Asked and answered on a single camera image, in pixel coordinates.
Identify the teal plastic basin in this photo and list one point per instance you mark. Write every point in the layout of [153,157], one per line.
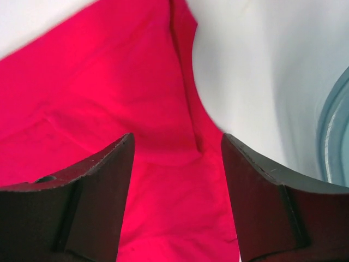
[332,134]

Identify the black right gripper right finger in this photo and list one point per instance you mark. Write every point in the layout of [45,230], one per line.
[280,214]

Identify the red t shirt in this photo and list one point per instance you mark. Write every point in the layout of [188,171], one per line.
[77,75]

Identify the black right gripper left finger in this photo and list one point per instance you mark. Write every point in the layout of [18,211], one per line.
[75,214]

